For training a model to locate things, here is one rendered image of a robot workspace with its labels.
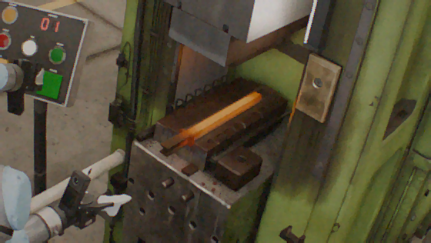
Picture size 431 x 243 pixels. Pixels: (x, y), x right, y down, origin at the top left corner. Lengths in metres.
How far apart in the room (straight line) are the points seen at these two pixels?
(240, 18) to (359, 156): 0.49
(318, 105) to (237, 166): 0.30
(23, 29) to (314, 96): 0.94
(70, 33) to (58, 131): 1.55
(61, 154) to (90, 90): 0.62
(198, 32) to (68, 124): 1.93
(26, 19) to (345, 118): 1.03
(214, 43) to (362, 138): 0.46
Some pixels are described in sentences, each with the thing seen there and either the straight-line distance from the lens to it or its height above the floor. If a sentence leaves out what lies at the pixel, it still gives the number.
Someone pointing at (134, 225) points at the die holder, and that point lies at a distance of 2.22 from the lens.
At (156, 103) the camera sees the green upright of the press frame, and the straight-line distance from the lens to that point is 2.20.
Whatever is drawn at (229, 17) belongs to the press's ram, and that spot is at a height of 1.41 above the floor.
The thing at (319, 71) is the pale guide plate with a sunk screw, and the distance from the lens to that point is 1.74.
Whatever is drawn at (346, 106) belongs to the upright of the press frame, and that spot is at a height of 1.26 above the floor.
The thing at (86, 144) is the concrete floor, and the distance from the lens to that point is 3.49.
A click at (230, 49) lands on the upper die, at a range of 1.74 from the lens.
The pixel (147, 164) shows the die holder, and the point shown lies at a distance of 2.03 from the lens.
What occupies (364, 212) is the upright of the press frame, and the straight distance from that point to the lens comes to 2.37.
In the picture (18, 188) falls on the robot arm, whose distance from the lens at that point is 1.28.
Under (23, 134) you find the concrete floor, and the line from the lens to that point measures 3.53.
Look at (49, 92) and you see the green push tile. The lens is 2.08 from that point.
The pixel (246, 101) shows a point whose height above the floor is 1.01.
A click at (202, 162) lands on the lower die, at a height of 0.94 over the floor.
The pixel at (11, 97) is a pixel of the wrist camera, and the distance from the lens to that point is 1.87.
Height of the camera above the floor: 2.15
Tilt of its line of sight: 35 degrees down
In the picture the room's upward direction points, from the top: 11 degrees clockwise
